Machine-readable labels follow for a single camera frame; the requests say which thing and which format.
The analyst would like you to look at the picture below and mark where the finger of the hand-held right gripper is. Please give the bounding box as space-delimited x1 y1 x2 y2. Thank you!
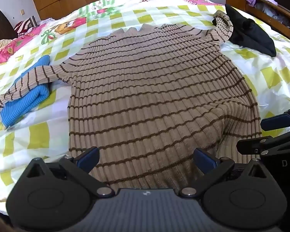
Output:
236 135 290 157
260 103 290 132

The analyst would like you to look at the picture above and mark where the beige pillow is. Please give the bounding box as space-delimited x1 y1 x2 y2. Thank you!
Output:
0 39 14 56

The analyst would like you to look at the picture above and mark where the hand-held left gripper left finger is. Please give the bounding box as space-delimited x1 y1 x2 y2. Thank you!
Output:
21 147 115 197

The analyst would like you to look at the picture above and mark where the blue knit sweater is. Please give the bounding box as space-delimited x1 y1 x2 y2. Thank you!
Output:
0 55 51 128

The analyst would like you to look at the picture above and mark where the checked cartoon print quilt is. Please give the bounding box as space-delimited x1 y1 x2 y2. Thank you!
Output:
0 0 290 214

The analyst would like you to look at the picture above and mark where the dark wooden headboard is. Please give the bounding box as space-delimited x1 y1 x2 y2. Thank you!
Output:
0 9 18 50

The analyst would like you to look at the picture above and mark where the white plastic bag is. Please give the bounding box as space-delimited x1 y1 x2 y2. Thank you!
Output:
255 2 281 18

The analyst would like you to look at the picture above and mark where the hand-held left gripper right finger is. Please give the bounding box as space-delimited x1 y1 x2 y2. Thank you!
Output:
179 147 271 197

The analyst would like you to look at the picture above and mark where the brown striped knit sweater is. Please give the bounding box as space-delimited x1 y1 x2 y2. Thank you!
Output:
0 10 263 191

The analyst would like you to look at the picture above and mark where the black garment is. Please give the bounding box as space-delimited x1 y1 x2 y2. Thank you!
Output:
213 3 277 58

